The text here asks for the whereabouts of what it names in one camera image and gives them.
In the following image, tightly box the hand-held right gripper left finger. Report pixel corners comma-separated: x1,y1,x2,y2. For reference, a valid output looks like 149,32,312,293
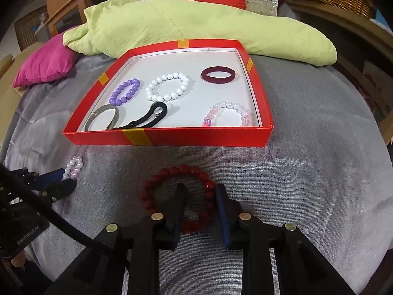
43,183,189,295

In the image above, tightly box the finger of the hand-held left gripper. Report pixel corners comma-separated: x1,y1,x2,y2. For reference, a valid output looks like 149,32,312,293
32,168,67,189
38,178,77,203

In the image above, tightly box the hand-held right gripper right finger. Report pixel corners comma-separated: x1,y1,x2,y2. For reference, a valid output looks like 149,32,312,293
215,184,357,295

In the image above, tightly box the pink white pearl bracelet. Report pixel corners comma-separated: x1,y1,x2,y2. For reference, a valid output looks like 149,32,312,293
61,156,84,181

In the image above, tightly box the red bead bracelet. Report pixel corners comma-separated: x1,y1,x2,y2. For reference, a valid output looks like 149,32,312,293
140,164,216,234

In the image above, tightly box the red cardboard box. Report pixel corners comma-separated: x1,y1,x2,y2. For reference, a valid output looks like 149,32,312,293
63,38,274,147

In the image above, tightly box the silver glitter bangle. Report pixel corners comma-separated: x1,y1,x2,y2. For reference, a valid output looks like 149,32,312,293
84,104,121,132

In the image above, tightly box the black hair tie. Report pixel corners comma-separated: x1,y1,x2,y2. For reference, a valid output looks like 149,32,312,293
112,101,168,130

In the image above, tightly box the pink crystal bead bracelet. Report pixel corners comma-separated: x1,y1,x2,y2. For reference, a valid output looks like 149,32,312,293
203,101,254,128

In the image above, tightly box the purple bead bracelet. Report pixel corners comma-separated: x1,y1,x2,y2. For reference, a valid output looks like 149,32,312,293
109,79,141,106

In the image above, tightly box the white bead bracelet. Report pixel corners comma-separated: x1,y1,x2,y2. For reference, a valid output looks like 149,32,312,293
145,72,191,102

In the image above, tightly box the dark red bangle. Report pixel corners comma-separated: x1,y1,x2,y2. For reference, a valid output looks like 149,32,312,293
200,66,236,85

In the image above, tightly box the person's left hand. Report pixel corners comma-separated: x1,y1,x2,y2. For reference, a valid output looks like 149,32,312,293
11,249,27,268

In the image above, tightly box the grey blanket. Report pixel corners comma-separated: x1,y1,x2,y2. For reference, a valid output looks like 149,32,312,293
0,47,393,295

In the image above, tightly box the magenta pillow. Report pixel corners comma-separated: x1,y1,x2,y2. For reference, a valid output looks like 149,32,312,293
12,32,79,88

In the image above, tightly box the wicker screen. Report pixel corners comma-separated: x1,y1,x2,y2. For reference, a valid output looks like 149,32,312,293
14,6,50,51

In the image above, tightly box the low wooden glass-door cabinet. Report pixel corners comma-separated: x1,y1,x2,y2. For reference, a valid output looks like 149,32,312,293
43,0,89,36

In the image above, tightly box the light green duvet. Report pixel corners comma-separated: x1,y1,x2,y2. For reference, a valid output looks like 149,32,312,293
62,0,337,66

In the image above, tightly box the black cable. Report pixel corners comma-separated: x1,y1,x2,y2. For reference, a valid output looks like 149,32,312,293
0,163,103,248

